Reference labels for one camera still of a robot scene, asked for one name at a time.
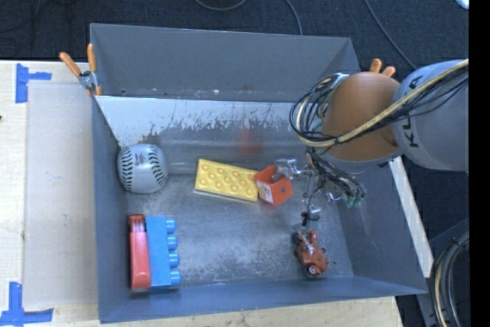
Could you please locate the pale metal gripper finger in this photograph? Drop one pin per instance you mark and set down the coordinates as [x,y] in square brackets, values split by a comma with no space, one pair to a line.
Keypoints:
[286,164]
[281,174]

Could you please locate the orange box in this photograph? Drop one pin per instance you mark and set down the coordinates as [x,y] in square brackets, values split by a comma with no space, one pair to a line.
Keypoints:
[276,190]

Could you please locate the yellow studded flat block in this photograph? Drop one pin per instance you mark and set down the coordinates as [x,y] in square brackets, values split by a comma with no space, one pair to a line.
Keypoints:
[224,180]

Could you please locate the red toy motorcycle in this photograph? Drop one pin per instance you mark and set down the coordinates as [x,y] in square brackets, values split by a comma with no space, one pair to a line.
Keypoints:
[311,252]

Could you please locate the grey metal bin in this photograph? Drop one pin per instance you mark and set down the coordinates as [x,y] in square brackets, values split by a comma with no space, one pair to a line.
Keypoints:
[229,233]

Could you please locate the grey baseball with black stitches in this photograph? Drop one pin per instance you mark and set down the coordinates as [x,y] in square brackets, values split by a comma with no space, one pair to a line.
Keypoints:
[141,168]

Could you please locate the blue studded building block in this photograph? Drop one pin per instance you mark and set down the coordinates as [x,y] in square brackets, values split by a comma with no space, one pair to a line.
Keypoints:
[159,252]

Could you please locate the red plastic tool case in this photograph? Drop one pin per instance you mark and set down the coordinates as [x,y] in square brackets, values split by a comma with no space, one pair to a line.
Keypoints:
[138,256]

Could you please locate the pale wood board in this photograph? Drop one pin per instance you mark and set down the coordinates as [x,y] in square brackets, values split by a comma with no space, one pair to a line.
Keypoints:
[57,195]

